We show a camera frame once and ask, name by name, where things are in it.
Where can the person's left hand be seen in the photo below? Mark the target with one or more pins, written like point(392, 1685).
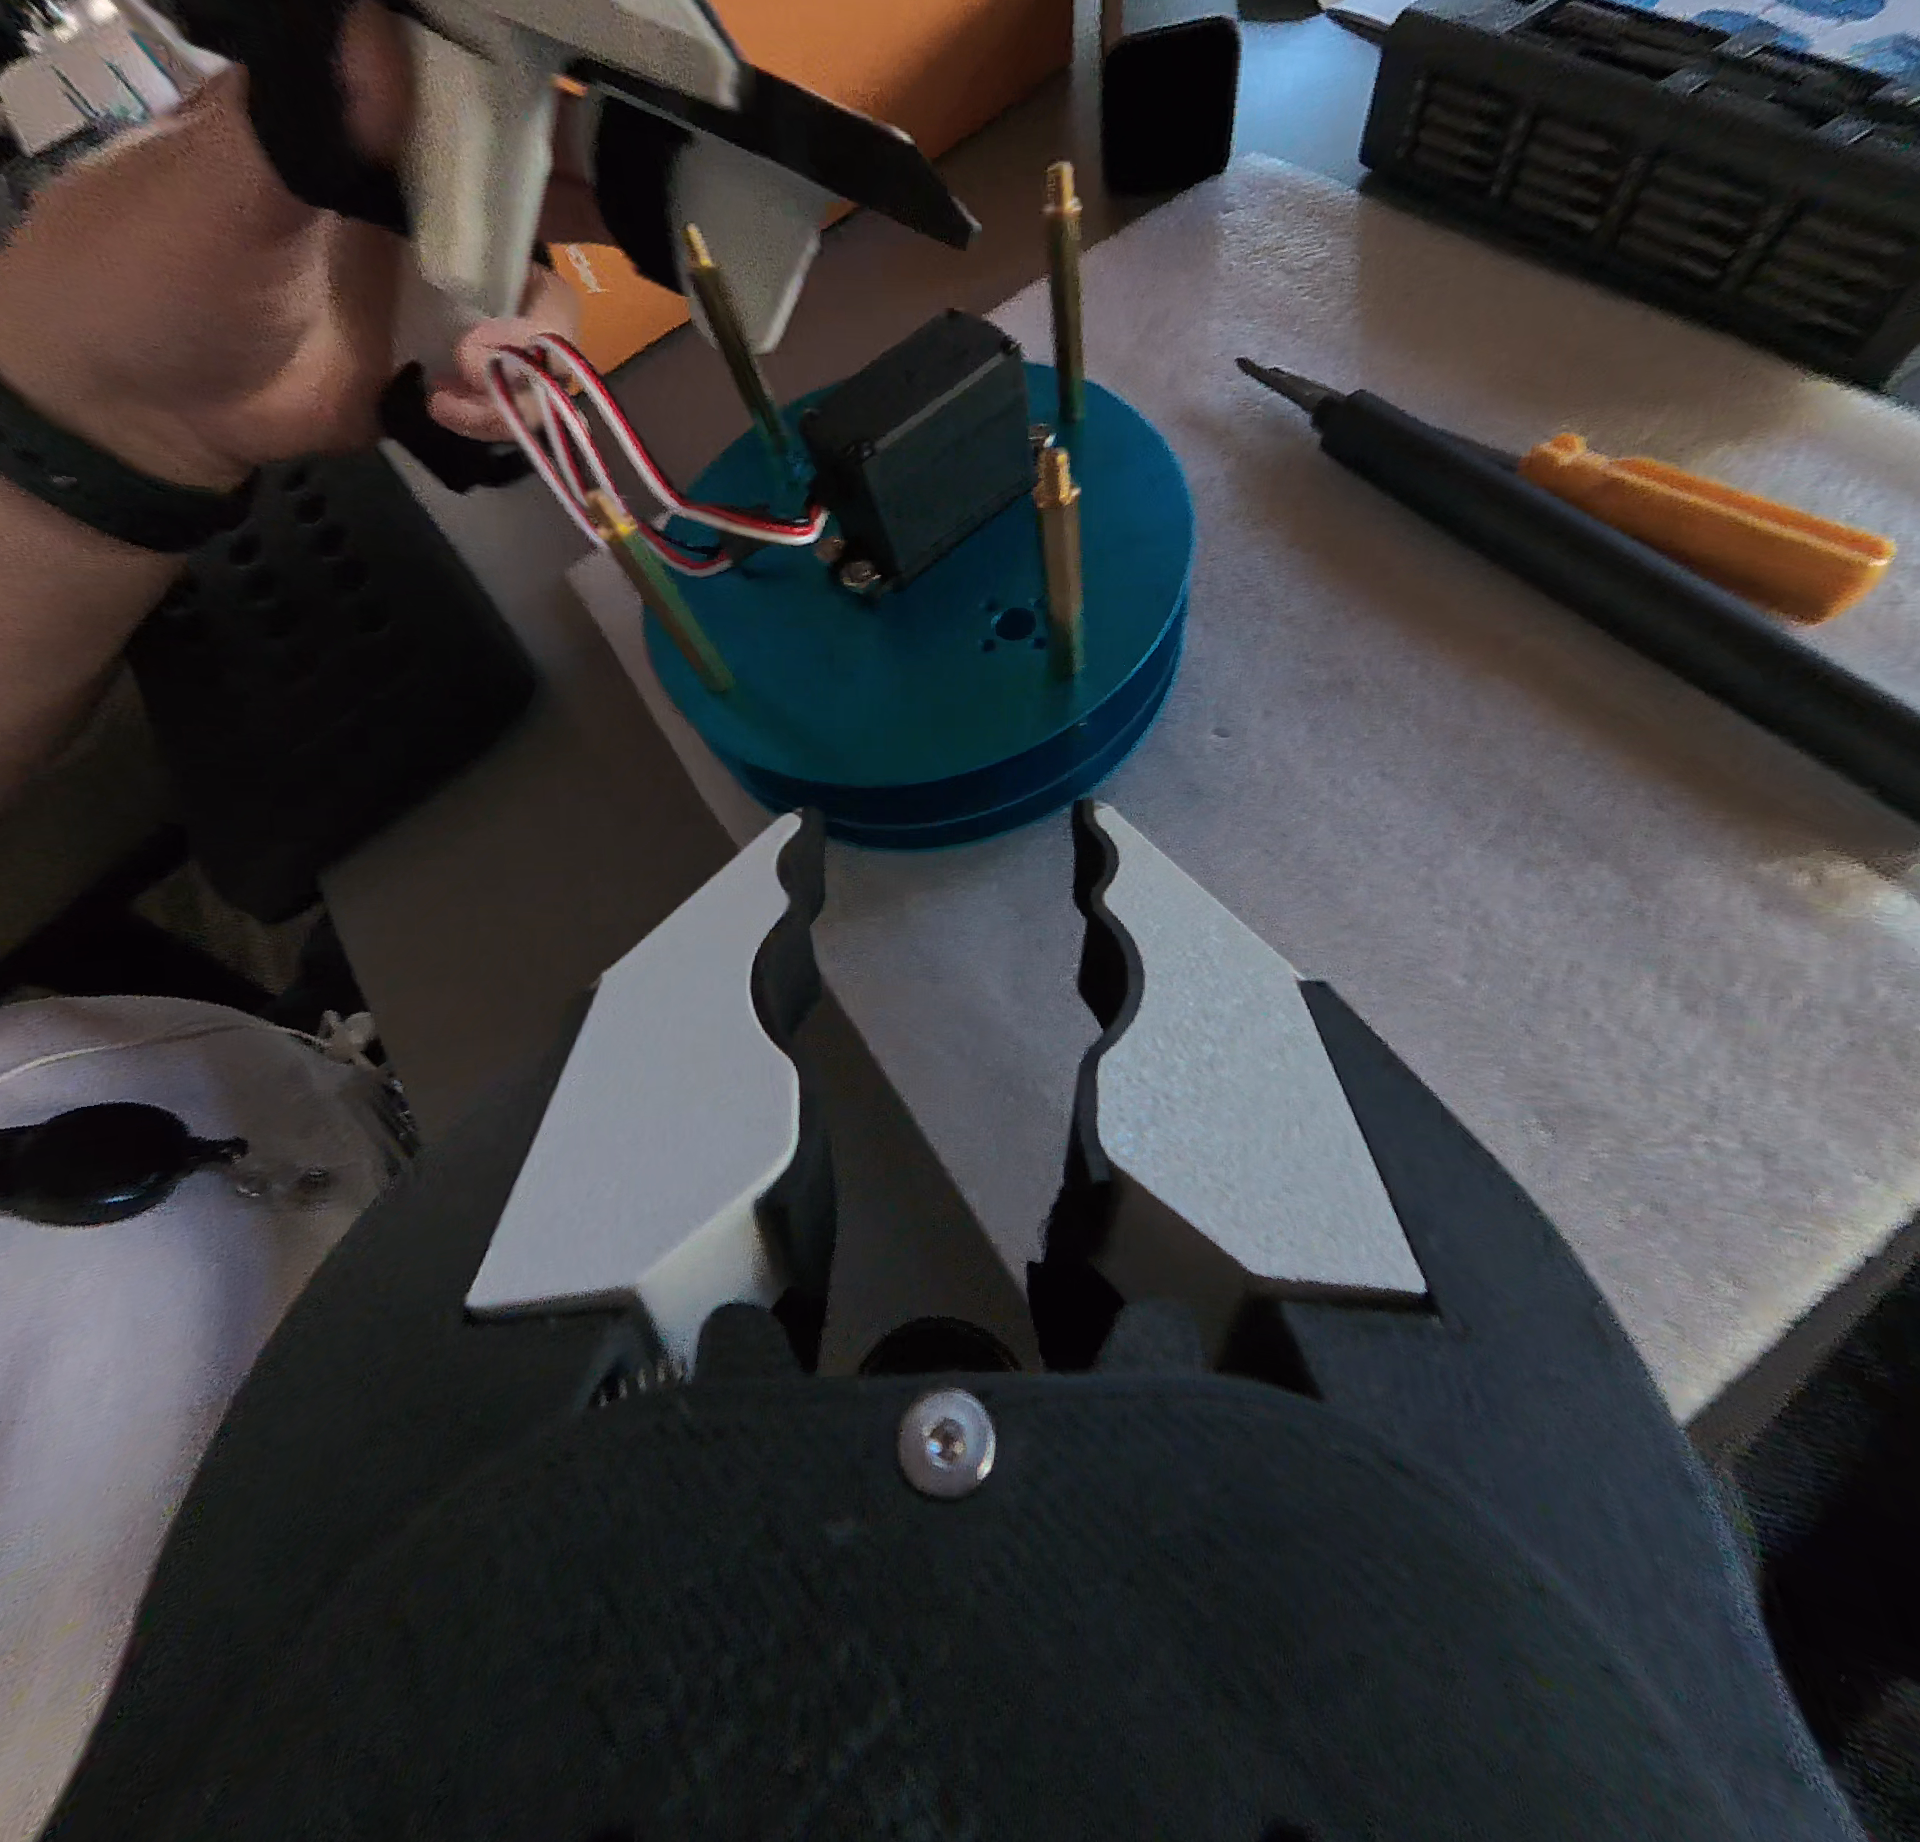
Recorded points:
point(195, 281)

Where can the person's left forearm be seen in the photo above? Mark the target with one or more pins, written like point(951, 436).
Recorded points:
point(76, 643)

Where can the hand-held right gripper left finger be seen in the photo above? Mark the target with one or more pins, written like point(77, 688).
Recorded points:
point(676, 1124)

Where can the black wristband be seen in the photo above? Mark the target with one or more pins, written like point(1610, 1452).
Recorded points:
point(106, 494)

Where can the dark grey case sleeve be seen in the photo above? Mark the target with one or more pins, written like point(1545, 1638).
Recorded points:
point(1170, 87)

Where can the black perforated box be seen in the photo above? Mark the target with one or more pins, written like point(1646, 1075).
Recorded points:
point(330, 703)

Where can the blue round base plate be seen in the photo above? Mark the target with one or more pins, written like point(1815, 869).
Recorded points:
point(931, 719)

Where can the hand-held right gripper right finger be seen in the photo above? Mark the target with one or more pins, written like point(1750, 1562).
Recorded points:
point(1245, 1124)

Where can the orange cardboard box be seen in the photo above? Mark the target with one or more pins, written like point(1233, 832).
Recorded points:
point(900, 26)

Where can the black servo motor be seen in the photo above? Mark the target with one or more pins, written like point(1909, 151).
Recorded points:
point(931, 463)

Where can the black badge reel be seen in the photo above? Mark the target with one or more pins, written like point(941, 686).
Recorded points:
point(90, 1163)

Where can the white foam sheet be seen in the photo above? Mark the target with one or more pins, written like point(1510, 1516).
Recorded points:
point(1426, 899)

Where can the brass standoff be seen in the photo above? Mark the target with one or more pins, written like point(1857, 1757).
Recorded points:
point(1058, 554)
point(1066, 297)
point(736, 343)
point(660, 589)

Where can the person's white shirt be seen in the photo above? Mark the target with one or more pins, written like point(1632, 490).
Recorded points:
point(136, 1422)

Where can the black precision screwdriver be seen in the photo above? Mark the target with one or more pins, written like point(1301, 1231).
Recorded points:
point(1650, 599)

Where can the black screwdriver bit tray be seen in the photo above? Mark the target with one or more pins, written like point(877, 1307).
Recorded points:
point(1650, 176)

